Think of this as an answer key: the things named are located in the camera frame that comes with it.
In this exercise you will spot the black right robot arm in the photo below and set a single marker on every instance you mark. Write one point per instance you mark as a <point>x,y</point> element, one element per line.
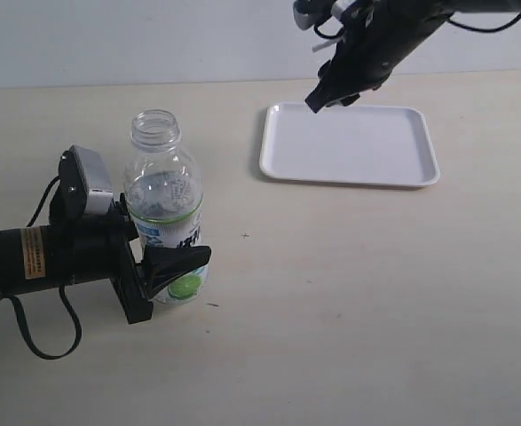
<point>333,31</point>

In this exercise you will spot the clear plastic drink bottle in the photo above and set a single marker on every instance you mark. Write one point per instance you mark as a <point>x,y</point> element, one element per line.
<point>162,183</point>

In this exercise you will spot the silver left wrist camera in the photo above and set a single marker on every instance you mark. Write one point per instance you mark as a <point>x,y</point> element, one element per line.
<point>85,184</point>

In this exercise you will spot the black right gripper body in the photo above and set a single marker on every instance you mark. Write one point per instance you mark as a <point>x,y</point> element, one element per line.
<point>370,52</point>

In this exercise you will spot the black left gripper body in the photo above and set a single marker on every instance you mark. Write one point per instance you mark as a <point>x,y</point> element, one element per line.
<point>93,248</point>

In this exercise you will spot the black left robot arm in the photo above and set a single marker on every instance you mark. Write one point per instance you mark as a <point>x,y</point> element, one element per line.
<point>24,262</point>

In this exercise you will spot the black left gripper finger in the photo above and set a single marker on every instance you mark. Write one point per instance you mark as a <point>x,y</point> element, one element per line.
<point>174,274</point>
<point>129,227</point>

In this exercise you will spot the white plastic tray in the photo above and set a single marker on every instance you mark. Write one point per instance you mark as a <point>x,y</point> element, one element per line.
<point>354,145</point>

